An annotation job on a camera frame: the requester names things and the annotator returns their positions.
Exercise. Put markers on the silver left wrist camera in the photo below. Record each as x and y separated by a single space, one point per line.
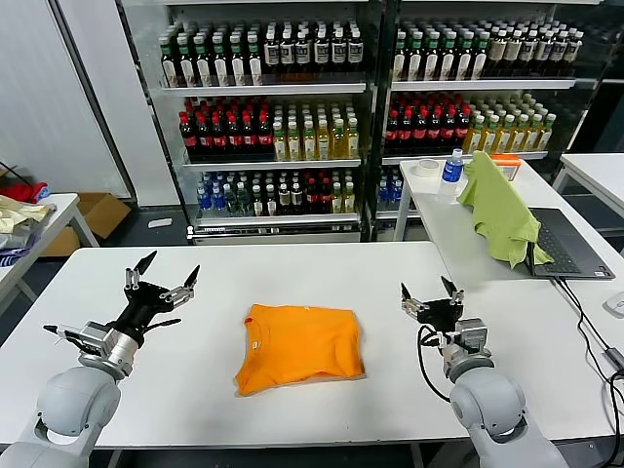
95 336

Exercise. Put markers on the dark grey laptop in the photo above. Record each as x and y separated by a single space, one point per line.
564 243

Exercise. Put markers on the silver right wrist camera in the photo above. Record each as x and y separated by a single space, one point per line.
473 331

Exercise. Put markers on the white label dark bottle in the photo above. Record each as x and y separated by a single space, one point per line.
287 52
321 51
303 52
272 52
355 51
338 51

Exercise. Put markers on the yellow tea bottle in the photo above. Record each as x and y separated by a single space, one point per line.
506 138
294 143
337 198
492 138
338 142
477 138
348 198
352 140
519 138
323 142
547 135
533 137
309 143
279 143

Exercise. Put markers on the glass door beverage cooler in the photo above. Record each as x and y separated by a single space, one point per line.
487 84

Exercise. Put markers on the green cap dark bottle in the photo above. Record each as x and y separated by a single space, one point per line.
237 63
433 61
254 63
417 61
220 63
170 63
203 63
401 61
465 61
449 61
481 61
186 63

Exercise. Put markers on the drink bottle shelf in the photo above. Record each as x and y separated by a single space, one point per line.
262 88

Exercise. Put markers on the red cloth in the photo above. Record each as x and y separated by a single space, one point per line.
24 192

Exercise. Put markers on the brown cardboard box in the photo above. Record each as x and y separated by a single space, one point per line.
104 209

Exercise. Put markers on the orange t-shirt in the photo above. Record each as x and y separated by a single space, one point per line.
297 346

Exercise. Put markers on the beige label dark bottle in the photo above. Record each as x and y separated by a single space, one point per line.
496 53
526 53
512 53

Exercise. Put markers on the white cap dark bottle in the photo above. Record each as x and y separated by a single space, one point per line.
297 199
284 199
270 201
257 201

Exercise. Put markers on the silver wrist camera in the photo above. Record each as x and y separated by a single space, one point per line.
473 331
95 336

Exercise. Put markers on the red cap cola bottle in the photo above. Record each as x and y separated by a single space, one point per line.
203 138
407 133
249 138
436 133
324 196
219 138
392 133
234 138
187 138
464 130
421 133
312 196
450 130
264 137

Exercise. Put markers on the orange and white box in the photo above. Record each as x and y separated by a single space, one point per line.
512 169

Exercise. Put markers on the grey white cloth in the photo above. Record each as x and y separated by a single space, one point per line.
17 236

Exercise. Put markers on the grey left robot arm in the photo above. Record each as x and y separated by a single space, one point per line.
78 395

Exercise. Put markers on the white table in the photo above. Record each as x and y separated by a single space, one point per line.
595 170
439 219
67 202

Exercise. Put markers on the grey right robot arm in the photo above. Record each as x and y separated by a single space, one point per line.
487 404

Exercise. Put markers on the white flat floor item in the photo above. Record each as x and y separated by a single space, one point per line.
160 223

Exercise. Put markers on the white tape roll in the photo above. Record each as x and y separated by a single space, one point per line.
426 168

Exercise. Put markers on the green water bottle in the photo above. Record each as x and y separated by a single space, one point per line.
232 200
245 200

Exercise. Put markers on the green t-shirt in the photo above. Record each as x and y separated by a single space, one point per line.
501 213

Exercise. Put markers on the grey label dark bottle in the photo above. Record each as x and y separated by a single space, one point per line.
542 52
558 51
574 50

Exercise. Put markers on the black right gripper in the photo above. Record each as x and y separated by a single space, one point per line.
441 314

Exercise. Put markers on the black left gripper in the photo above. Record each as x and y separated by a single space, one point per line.
144 307

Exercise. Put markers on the blue drink bottle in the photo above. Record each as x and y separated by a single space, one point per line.
397 191
204 201
384 191
218 201

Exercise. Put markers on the blue striped cloth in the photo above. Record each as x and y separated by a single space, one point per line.
12 256

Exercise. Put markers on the white computer mouse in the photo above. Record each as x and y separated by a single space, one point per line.
615 306

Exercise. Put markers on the blue label water bottle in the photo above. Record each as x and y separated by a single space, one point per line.
451 174

